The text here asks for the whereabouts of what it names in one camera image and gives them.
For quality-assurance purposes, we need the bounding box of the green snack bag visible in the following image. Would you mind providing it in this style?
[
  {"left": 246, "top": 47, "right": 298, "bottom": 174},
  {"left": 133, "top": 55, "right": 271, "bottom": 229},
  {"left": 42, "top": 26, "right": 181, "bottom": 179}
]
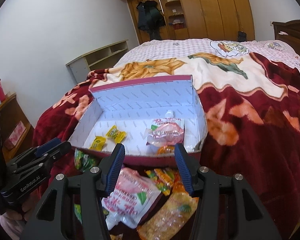
[{"left": 74, "top": 149, "right": 100, "bottom": 172}]

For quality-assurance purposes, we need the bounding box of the orange cracker packet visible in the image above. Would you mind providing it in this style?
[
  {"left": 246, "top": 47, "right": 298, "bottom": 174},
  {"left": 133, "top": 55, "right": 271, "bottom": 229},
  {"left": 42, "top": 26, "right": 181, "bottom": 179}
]
[{"left": 137, "top": 192, "right": 199, "bottom": 239}]

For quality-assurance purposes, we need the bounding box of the colourful gummy candy packet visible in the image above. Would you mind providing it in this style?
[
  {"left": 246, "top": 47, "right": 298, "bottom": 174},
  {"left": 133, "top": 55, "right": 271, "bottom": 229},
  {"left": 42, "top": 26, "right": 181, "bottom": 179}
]
[{"left": 145, "top": 167, "right": 185, "bottom": 196}]

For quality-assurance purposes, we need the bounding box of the pink white snack bag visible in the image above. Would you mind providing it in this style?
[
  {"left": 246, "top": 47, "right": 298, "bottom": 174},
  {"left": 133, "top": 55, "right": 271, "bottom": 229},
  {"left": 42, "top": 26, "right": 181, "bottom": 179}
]
[{"left": 102, "top": 167, "right": 161, "bottom": 230}]

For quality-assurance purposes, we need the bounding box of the person's left hand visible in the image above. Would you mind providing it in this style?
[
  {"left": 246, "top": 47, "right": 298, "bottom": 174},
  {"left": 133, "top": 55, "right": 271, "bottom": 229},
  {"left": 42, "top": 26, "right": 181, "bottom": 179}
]
[{"left": 0, "top": 194, "right": 39, "bottom": 239}]

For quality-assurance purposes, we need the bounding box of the wooden nightstand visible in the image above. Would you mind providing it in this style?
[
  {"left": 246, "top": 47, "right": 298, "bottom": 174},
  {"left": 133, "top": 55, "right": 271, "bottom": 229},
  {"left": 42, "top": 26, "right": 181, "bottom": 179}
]
[{"left": 0, "top": 93, "right": 34, "bottom": 162}]

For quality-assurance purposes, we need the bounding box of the yellow candy packet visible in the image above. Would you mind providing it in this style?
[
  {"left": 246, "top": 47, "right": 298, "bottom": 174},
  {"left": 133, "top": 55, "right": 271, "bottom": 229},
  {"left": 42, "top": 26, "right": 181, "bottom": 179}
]
[
  {"left": 90, "top": 136, "right": 106, "bottom": 152},
  {"left": 106, "top": 125, "right": 127, "bottom": 144}
]

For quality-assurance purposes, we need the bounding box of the red floral blanket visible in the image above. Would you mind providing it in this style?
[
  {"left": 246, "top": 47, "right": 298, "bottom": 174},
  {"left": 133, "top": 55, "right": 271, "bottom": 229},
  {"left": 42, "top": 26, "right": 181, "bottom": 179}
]
[{"left": 32, "top": 52, "right": 300, "bottom": 239}]

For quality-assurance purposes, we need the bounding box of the pink cardboard box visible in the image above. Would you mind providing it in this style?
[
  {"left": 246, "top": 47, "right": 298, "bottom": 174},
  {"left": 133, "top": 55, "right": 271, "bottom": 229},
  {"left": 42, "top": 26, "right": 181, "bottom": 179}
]
[{"left": 69, "top": 75, "right": 207, "bottom": 167}]

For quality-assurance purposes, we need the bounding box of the white low shelf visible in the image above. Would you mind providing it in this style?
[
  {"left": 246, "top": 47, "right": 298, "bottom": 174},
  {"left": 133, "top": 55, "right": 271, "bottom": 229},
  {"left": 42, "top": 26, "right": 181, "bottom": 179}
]
[{"left": 66, "top": 40, "right": 129, "bottom": 83}]

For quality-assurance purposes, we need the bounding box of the pink checkered bed sheet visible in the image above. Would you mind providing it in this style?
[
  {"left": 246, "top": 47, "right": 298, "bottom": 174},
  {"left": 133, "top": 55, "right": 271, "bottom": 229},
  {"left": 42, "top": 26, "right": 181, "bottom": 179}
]
[{"left": 115, "top": 38, "right": 300, "bottom": 73}]

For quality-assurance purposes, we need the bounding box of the dark hanging jacket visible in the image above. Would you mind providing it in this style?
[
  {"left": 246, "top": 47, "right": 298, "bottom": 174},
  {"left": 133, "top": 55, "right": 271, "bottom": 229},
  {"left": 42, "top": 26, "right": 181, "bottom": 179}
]
[{"left": 136, "top": 0, "right": 166, "bottom": 41}]

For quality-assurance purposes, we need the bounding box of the wooden headboard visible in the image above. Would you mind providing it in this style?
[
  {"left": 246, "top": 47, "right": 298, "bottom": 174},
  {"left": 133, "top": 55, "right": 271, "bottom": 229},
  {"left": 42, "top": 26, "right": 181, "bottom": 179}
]
[{"left": 272, "top": 20, "right": 300, "bottom": 56}]

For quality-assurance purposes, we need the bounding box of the wooden wardrobe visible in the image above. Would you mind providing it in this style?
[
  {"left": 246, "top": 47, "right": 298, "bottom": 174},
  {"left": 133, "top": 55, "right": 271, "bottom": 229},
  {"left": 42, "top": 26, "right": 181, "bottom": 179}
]
[{"left": 126, "top": 0, "right": 255, "bottom": 41}]

